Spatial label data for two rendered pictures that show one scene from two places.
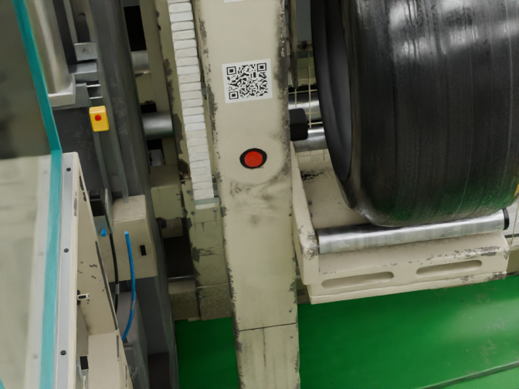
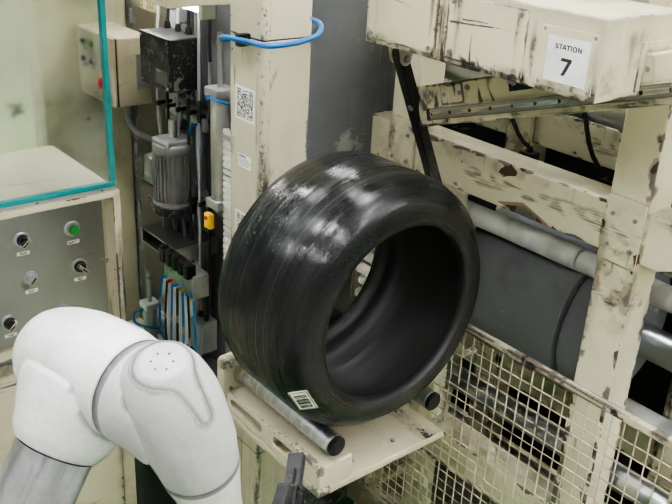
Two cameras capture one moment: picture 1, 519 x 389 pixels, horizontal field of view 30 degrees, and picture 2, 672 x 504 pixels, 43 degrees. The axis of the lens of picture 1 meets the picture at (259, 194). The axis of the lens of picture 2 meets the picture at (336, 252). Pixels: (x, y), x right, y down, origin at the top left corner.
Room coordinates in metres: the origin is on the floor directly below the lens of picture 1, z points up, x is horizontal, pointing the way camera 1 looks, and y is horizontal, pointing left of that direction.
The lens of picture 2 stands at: (0.35, -1.59, 2.00)
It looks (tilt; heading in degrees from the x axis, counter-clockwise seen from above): 25 degrees down; 54
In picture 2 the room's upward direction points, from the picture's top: 3 degrees clockwise
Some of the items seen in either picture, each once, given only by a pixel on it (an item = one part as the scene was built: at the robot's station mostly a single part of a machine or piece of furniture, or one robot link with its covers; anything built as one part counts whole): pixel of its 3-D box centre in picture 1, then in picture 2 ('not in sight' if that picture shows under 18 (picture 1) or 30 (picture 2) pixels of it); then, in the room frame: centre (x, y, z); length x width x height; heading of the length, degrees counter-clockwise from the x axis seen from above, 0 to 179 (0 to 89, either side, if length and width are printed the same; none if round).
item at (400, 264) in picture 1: (404, 255); (285, 429); (1.20, -0.25, 0.83); 0.36 x 0.09 x 0.06; 94
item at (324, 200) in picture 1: (386, 218); (333, 422); (1.34, -0.24, 0.80); 0.37 x 0.36 x 0.02; 4
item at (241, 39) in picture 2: not in sight; (271, 33); (1.30, 0.01, 1.66); 0.19 x 0.19 x 0.06; 4
